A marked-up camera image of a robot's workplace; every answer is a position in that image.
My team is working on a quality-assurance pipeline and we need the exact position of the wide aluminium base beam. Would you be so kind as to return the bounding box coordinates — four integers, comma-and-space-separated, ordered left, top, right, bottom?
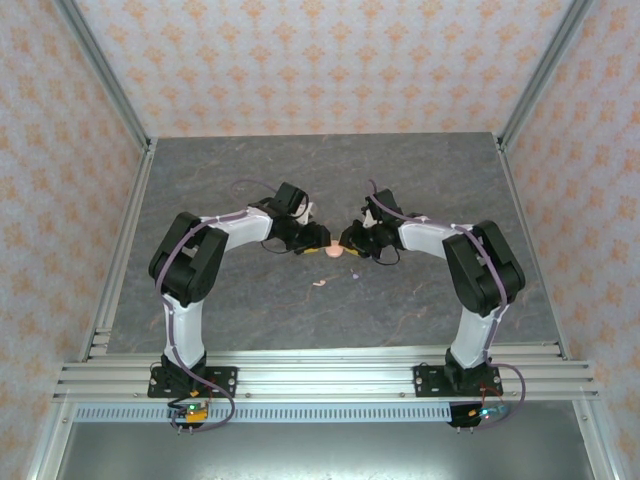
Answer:
52, 347, 600, 402

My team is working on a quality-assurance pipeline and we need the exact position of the grey metal sheet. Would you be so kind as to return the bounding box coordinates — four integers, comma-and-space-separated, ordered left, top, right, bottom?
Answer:
52, 418, 594, 480

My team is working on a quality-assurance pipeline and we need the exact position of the thin black left gripper cable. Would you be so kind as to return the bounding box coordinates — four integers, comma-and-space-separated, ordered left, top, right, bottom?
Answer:
260, 237, 297, 254

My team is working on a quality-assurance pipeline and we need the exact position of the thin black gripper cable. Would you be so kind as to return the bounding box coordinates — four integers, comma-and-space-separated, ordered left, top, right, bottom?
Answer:
260, 237, 297, 254
373, 243, 402, 267

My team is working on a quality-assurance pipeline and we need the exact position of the thin black right gripper cable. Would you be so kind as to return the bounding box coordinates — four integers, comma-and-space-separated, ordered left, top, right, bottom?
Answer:
373, 243, 402, 267

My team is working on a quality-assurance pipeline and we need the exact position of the aluminium side rail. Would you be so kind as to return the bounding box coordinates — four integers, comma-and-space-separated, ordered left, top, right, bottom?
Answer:
78, 138, 159, 362
493, 133, 572, 362

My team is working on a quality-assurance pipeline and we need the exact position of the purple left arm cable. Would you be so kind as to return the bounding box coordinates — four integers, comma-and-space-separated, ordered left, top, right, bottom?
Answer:
153, 179, 277, 432

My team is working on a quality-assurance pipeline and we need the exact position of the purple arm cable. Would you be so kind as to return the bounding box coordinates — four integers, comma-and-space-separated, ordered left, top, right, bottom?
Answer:
367, 178, 526, 432
153, 179, 277, 432

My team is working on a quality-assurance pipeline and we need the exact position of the grey slotted cable duct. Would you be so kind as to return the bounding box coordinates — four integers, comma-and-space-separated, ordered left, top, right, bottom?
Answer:
74, 402, 455, 424

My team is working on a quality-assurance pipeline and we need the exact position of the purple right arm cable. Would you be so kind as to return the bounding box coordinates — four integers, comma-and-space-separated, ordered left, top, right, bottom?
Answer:
367, 178, 526, 432

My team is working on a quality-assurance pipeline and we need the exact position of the aluminium frame post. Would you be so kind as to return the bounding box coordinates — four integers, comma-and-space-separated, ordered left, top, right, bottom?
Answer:
52, 0, 154, 154
497, 0, 597, 151

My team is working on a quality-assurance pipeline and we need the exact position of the aluminium frame leg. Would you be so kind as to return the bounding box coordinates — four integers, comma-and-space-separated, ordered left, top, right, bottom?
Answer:
572, 399, 619, 480
24, 399, 76, 480

